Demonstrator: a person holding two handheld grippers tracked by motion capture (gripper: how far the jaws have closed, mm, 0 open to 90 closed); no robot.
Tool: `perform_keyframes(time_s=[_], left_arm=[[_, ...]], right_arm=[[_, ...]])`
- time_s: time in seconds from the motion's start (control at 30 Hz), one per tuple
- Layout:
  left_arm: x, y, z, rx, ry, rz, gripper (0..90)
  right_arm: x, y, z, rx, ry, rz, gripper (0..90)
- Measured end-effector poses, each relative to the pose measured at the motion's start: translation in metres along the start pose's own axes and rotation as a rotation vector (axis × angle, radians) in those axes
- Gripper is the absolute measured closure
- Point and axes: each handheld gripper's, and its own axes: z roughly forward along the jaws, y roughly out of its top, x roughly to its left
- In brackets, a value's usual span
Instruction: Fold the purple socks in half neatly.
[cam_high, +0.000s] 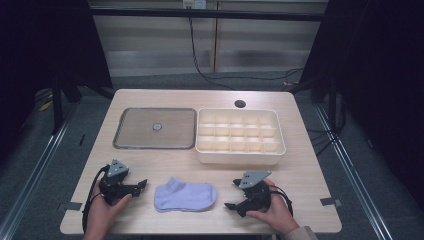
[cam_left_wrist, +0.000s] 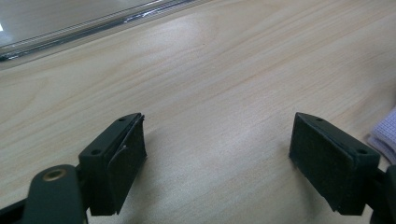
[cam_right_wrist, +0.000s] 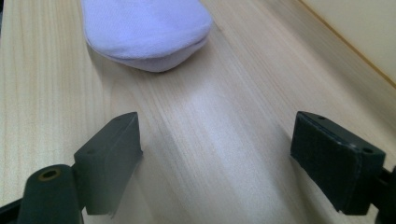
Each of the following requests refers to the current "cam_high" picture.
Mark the person's left hand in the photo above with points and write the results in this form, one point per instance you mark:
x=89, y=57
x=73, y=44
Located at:
x=100, y=215

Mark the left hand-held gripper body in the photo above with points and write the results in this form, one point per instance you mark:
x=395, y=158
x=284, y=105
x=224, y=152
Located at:
x=115, y=186

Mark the small black floor item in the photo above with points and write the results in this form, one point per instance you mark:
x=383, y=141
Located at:
x=82, y=140

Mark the aluminium floor rail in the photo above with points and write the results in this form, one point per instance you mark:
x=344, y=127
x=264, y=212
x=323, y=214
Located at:
x=353, y=176
x=36, y=170

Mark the grey tape strip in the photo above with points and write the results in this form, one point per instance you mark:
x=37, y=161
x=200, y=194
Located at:
x=330, y=201
x=71, y=206

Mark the person's right hand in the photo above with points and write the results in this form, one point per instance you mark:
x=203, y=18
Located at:
x=278, y=215

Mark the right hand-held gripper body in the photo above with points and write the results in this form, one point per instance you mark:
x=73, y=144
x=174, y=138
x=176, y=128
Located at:
x=258, y=196

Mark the black horizontal bar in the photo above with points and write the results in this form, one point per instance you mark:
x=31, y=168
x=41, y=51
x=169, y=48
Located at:
x=200, y=14

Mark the white divided storage box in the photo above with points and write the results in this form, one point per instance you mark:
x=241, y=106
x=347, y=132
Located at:
x=240, y=156

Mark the black metal stand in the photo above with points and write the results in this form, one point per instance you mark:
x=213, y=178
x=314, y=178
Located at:
x=331, y=100
x=57, y=106

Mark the yellow floor item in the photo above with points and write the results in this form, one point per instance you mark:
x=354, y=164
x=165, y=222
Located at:
x=45, y=106

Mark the black curtain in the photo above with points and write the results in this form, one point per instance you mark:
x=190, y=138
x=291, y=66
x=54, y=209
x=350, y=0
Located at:
x=40, y=50
x=383, y=83

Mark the light blue sock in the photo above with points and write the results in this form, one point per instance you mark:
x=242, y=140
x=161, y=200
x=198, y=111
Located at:
x=186, y=196

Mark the white wall outlet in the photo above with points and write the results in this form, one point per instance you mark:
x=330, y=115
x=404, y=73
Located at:
x=195, y=4

